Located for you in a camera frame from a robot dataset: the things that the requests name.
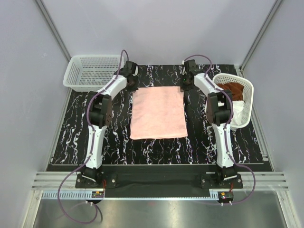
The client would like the pink towel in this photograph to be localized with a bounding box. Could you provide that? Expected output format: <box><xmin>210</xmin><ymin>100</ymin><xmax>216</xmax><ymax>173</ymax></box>
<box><xmin>130</xmin><ymin>86</ymin><xmax>188</xmax><ymax>140</ymax></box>

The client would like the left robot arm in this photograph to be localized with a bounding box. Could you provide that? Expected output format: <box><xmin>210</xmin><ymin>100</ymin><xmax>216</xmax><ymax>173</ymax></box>
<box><xmin>80</xmin><ymin>61</ymin><xmax>138</xmax><ymax>188</ymax></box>

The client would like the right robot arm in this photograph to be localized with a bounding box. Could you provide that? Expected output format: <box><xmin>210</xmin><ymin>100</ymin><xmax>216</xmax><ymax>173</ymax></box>
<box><xmin>180</xmin><ymin>57</ymin><xmax>237</xmax><ymax>188</ymax></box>

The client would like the white rectangular mesh basket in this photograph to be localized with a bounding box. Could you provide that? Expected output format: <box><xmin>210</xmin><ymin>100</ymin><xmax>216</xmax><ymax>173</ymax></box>
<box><xmin>63</xmin><ymin>55</ymin><xmax>124</xmax><ymax>92</ymax></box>

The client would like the brown towel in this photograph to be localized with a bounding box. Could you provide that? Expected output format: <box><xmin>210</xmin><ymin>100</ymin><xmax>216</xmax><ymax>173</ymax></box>
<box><xmin>217</xmin><ymin>82</ymin><xmax>244</xmax><ymax>101</ymax></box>

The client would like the white towel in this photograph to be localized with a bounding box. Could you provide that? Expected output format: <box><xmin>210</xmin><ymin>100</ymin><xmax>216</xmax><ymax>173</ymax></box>
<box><xmin>231</xmin><ymin>100</ymin><xmax>245</xmax><ymax>126</ymax></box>

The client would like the white oval laundry basket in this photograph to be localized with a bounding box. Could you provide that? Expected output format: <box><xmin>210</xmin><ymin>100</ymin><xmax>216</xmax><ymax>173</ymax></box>
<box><xmin>212</xmin><ymin>73</ymin><xmax>254</xmax><ymax>130</ymax></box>

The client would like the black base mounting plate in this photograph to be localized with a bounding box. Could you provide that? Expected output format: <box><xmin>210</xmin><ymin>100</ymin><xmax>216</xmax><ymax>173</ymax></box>
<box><xmin>75</xmin><ymin>164</ymin><xmax>243</xmax><ymax>190</ymax></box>

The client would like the left connector board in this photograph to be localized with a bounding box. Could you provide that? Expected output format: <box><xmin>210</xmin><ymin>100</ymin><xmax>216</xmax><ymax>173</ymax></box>
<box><xmin>92</xmin><ymin>190</ymin><xmax>105</xmax><ymax>198</ymax></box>

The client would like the connector board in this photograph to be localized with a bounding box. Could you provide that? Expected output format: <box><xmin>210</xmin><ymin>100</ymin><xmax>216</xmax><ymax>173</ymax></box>
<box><xmin>92</xmin><ymin>190</ymin><xmax>105</xmax><ymax>198</ymax></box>
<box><xmin>219</xmin><ymin>191</ymin><xmax>233</xmax><ymax>199</ymax></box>

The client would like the right connector board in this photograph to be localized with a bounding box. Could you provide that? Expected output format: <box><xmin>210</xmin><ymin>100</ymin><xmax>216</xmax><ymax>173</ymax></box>
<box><xmin>219</xmin><ymin>191</ymin><xmax>233</xmax><ymax>199</ymax></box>

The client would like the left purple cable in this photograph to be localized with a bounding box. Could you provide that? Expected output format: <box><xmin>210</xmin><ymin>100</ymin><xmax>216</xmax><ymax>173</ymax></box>
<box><xmin>56</xmin><ymin>49</ymin><xmax>130</xmax><ymax>225</ymax></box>

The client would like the aluminium frame rail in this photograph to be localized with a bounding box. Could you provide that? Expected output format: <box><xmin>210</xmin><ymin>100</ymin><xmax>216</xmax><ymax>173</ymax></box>
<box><xmin>32</xmin><ymin>171</ymin><xmax>288</xmax><ymax>191</ymax></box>

